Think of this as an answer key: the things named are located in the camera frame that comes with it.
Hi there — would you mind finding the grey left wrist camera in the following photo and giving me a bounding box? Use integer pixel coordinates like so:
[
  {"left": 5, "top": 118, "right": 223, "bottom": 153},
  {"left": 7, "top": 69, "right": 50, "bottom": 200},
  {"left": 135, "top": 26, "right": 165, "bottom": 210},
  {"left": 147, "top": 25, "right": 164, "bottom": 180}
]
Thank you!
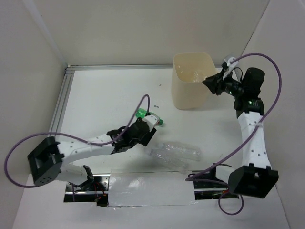
[{"left": 143, "top": 114, "right": 160, "bottom": 131}]

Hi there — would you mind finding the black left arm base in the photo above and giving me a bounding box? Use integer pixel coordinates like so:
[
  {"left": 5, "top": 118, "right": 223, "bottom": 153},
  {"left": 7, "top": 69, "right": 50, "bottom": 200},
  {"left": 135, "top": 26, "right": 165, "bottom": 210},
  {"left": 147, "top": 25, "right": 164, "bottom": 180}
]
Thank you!
[{"left": 63, "top": 166, "right": 110, "bottom": 207}]

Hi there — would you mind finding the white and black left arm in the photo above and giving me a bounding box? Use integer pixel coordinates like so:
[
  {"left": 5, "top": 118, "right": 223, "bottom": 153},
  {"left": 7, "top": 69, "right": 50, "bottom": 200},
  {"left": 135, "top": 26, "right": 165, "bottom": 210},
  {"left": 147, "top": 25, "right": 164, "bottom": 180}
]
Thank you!
[{"left": 28, "top": 114, "right": 159, "bottom": 190}]

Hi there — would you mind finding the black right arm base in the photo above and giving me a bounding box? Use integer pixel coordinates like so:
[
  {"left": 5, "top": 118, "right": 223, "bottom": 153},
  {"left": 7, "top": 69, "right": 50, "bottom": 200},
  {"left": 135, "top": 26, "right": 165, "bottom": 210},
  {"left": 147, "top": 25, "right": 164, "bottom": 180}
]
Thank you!
[{"left": 193, "top": 168, "right": 228, "bottom": 200}]

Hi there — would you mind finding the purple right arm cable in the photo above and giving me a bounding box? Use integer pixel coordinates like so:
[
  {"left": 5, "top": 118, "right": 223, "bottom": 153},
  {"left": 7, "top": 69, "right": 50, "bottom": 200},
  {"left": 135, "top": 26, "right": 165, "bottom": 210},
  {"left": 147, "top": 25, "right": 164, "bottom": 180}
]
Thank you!
[{"left": 185, "top": 52, "right": 282, "bottom": 215}]

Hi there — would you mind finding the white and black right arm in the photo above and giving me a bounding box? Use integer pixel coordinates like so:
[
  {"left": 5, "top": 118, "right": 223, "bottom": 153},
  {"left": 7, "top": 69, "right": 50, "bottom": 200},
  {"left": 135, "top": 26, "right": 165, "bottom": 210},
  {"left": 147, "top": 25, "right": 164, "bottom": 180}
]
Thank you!
[{"left": 203, "top": 68, "right": 279, "bottom": 198}]

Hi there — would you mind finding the aluminium frame rail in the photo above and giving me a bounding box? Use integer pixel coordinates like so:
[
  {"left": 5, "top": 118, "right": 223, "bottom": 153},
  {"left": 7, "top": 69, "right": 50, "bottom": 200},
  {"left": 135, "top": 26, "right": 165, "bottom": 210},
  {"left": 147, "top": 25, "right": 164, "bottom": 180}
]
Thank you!
[{"left": 44, "top": 63, "right": 235, "bottom": 144}]

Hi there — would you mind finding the cream plastic bin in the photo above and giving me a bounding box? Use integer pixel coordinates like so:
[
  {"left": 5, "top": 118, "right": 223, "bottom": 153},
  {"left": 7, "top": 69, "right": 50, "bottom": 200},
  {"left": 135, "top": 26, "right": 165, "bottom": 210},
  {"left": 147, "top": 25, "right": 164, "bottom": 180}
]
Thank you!
[{"left": 171, "top": 52, "right": 217, "bottom": 110}]

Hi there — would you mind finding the clear bottle white cap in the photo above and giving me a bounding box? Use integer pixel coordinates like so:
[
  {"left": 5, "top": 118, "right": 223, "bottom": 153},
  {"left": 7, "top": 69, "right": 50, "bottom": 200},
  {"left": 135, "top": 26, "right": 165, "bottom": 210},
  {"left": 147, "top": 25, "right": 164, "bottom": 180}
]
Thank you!
[
  {"left": 160, "top": 142, "right": 201, "bottom": 161},
  {"left": 149, "top": 148, "right": 188, "bottom": 173}
]

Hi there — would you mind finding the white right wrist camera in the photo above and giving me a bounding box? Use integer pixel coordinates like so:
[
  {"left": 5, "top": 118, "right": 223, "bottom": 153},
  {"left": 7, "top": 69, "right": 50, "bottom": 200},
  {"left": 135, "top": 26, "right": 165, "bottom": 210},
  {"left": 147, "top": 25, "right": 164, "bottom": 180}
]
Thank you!
[{"left": 222, "top": 55, "right": 239, "bottom": 74}]

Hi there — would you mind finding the green plastic bottle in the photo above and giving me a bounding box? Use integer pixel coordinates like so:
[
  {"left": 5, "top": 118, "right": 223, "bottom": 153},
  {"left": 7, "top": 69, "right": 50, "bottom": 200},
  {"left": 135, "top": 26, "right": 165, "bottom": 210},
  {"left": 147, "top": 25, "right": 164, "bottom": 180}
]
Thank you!
[{"left": 135, "top": 108, "right": 163, "bottom": 126}]

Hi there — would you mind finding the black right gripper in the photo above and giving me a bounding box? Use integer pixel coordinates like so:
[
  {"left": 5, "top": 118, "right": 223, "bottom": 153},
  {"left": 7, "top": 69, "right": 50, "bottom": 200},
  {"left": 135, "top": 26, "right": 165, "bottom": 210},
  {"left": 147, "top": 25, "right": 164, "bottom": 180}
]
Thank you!
[{"left": 202, "top": 69, "right": 245, "bottom": 97}]

